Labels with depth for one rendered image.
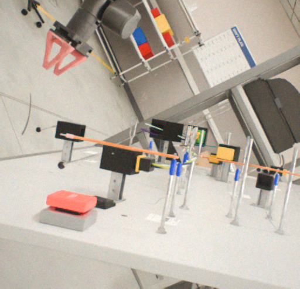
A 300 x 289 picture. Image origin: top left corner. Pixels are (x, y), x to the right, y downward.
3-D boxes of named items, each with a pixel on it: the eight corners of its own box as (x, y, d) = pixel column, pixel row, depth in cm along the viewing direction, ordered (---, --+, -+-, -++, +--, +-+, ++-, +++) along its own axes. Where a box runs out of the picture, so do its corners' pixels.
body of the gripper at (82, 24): (89, 55, 104) (108, 30, 104) (72, 41, 94) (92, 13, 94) (69, 41, 105) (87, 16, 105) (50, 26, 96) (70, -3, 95)
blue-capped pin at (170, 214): (167, 214, 71) (177, 161, 71) (176, 216, 71) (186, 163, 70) (164, 215, 70) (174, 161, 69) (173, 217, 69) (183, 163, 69)
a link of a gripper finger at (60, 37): (65, 82, 101) (88, 48, 101) (51, 74, 94) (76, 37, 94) (43, 66, 103) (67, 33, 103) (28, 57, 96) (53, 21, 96)
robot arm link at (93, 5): (99, -8, 103) (91, -20, 97) (122, 7, 101) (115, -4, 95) (82, 17, 103) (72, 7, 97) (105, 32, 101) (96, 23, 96)
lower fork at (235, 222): (241, 227, 71) (257, 140, 70) (229, 224, 71) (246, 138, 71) (239, 224, 73) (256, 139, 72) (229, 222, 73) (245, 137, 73)
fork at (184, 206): (177, 207, 78) (191, 127, 77) (180, 206, 79) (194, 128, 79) (188, 210, 77) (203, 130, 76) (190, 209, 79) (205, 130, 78)
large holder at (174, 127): (192, 167, 157) (200, 126, 156) (158, 164, 144) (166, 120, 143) (178, 163, 161) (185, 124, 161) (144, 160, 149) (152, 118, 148)
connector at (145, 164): (128, 166, 75) (129, 154, 75) (155, 171, 74) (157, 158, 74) (122, 167, 72) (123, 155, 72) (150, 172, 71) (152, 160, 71)
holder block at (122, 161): (109, 167, 77) (113, 144, 77) (139, 174, 75) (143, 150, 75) (98, 168, 73) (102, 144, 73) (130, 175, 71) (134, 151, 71)
